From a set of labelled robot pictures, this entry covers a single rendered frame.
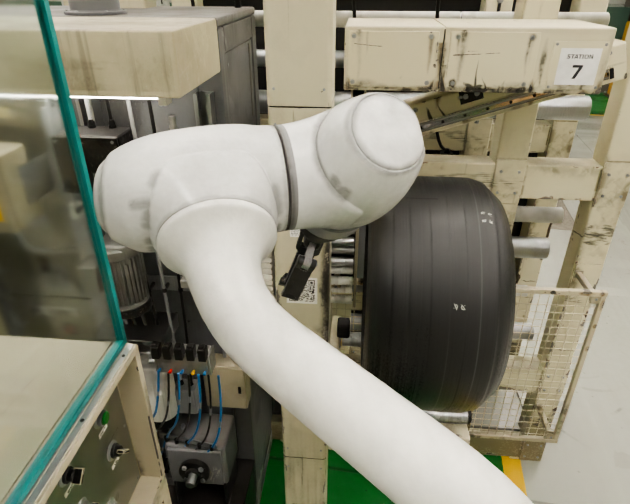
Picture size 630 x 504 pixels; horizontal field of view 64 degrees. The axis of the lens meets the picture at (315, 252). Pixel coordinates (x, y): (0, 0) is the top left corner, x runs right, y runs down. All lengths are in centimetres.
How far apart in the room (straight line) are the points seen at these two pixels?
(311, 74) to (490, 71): 47
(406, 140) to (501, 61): 90
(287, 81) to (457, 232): 45
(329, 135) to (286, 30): 60
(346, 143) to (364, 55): 86
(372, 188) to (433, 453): 21
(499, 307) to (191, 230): 76
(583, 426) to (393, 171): 249
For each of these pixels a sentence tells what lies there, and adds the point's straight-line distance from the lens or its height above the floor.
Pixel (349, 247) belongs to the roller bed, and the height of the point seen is 112.
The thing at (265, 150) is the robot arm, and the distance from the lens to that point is 44.
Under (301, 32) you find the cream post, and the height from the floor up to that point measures 179.
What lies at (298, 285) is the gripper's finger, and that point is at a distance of 69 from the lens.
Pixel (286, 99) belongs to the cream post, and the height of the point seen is 167.
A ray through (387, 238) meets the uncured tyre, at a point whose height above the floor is 141.
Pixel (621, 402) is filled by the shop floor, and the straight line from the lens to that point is 305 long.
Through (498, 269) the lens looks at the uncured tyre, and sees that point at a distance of 106.
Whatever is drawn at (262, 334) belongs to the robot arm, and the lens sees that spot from 36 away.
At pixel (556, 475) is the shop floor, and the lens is 258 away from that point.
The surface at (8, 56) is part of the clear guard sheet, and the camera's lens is 76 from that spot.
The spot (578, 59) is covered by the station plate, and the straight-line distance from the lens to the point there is 136.
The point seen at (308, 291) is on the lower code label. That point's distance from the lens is 121.
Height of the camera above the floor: 189
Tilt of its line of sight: 29 degrees down
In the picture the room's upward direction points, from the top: straight up
